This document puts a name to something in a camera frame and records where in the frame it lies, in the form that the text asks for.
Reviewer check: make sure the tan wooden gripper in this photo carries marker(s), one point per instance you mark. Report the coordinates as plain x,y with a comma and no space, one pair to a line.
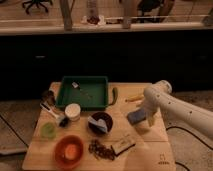
150,118

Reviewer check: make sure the blue grey sponge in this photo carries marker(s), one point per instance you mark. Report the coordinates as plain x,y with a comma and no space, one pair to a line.
136,116

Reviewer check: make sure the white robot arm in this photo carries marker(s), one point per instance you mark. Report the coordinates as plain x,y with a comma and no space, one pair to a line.
158,95

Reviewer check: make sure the white plastic cup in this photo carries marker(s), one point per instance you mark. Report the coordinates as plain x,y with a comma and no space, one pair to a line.
73,111

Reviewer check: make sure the green plastic cup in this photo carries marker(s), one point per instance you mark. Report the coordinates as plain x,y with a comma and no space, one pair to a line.
48,130

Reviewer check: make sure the green pepper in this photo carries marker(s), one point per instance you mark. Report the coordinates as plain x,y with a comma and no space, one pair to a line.
115,96

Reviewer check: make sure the dark brown bowl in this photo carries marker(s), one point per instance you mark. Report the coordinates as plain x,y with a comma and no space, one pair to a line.
104,116

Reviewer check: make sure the wooden block eraser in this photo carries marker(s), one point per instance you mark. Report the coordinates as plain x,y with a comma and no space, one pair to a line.
123,144

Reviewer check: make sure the blue white crumpled cloth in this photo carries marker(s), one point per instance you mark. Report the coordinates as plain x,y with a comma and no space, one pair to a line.
97,126

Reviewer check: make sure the green plastic tray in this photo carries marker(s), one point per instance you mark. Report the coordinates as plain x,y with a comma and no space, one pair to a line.
92,94

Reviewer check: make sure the small silver item in tray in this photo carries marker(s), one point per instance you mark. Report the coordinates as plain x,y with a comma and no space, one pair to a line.
75,85

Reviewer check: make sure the orange plastic bowl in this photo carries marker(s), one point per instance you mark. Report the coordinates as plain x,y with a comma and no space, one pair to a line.
68,152

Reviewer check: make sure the black office chair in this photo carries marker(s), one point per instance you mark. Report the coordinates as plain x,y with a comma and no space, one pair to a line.
38,3

